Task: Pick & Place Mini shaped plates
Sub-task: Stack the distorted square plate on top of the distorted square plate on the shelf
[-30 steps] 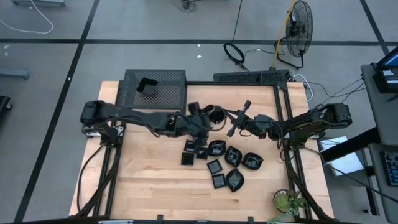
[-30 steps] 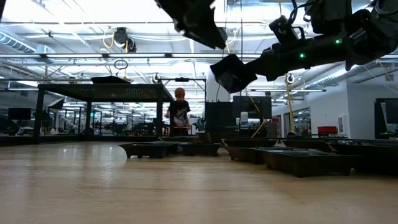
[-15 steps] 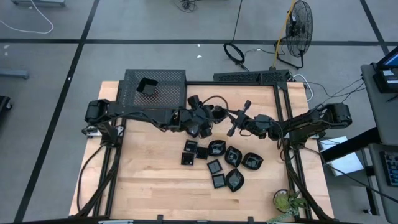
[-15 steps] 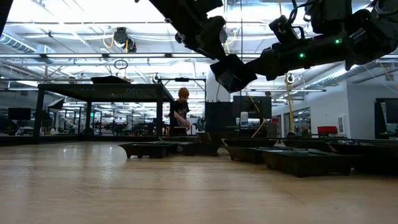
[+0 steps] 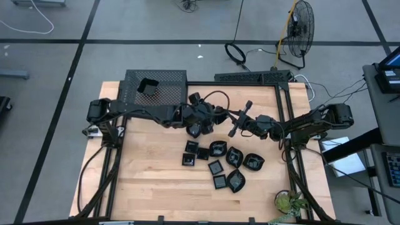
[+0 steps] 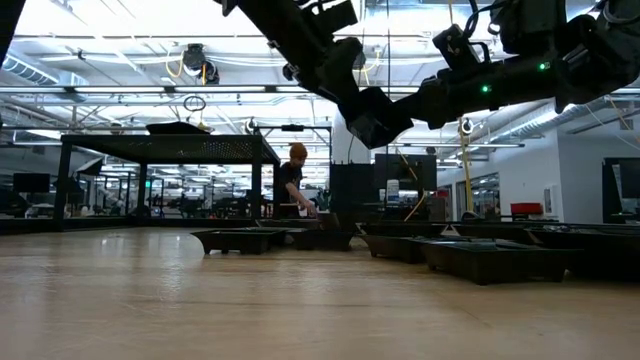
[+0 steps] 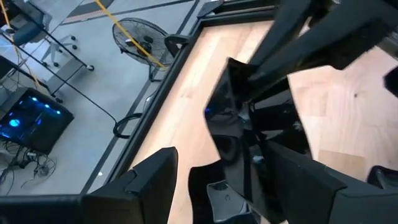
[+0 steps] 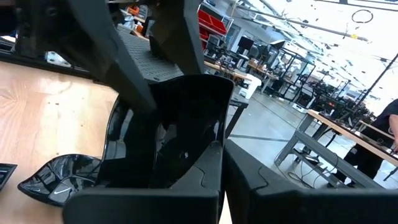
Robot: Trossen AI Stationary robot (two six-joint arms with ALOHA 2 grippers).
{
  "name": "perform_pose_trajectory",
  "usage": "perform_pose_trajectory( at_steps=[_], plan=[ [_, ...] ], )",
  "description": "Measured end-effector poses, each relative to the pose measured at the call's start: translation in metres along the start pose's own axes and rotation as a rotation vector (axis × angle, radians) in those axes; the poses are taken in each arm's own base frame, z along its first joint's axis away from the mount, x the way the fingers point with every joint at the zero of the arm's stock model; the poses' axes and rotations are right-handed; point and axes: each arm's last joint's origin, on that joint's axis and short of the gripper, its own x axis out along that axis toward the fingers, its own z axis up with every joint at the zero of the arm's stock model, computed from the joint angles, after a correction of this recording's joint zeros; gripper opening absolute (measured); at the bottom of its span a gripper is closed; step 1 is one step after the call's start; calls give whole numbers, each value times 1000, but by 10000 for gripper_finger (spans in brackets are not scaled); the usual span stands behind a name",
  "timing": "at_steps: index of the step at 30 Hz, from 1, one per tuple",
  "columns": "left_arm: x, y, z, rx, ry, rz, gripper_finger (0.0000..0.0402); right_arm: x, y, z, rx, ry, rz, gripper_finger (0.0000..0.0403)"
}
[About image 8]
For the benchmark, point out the black leaf-shaped plate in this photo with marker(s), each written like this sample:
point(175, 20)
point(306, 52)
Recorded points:
point(53, 182)

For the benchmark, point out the red storage bin rack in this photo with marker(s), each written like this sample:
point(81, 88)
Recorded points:
point(211, 21)

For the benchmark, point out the wooden work table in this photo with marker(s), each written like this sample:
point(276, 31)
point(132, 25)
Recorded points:
point(342, 132)

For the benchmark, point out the white bin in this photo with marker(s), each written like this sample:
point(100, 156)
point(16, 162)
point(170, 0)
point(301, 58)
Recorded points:
point(250, 85)

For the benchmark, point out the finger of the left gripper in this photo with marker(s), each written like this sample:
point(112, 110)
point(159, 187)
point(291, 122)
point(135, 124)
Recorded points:
point(99, 46)
point(175, 37)

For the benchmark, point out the large black square plate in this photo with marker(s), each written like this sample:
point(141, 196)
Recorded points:
point(192, 105)

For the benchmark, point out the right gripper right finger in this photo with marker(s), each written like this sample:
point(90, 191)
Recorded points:
point(295, 208)

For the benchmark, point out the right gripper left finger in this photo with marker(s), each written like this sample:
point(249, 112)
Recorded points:
point(140, 208)

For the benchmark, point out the black perforated metal shelf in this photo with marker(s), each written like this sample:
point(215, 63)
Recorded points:
point(146, 59)

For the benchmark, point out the long wooden workbench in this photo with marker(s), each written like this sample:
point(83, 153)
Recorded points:
point(224, 70)

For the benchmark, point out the black square mini plate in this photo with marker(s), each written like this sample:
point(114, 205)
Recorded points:
point(6, 175)

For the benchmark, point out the person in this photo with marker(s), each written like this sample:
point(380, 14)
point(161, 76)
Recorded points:
point(367, 161)

